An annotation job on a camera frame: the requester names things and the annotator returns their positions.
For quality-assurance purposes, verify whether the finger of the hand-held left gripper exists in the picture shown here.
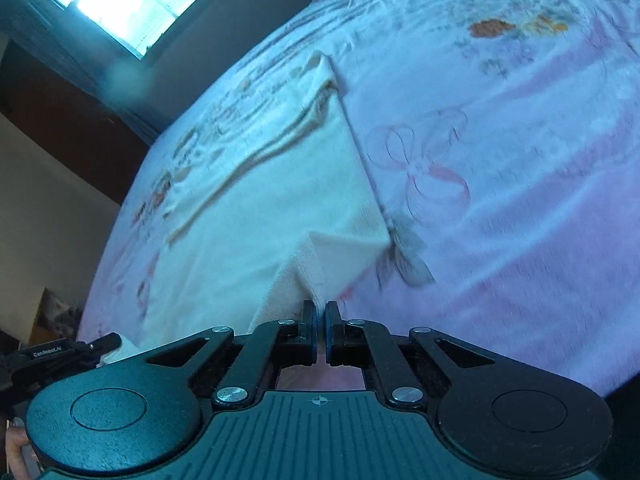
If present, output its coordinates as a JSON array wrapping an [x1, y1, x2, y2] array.
[[87, 332, 124, 359]]

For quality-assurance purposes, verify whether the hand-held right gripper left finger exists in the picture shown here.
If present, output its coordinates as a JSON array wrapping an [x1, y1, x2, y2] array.
[[145, 300, 319, 408]]

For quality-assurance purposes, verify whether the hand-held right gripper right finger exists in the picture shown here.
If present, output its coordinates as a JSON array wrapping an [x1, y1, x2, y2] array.
[[324, 301, 493, 406]]

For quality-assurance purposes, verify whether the white knit sweater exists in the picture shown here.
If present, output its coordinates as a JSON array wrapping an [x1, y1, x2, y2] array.
[[100, 52, 396, 368]]

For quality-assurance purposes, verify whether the person's left hand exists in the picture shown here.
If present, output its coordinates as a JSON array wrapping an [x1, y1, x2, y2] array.
[[4, 427, 33, 478]]

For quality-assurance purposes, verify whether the wooden nightstand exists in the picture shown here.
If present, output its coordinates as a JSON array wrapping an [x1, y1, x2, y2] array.
[[30, 287, 85, 346]]

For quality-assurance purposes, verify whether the dark wooden door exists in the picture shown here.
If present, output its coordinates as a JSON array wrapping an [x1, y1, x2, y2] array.
[[0, 42, 151, 206]]

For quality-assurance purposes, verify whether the floral bed sheet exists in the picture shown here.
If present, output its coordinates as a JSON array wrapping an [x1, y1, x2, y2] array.
[[75, 0, 640, 401]]

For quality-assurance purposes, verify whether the grey curtain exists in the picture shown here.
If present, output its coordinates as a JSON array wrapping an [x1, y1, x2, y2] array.
[[0, 0, 163, 146]]

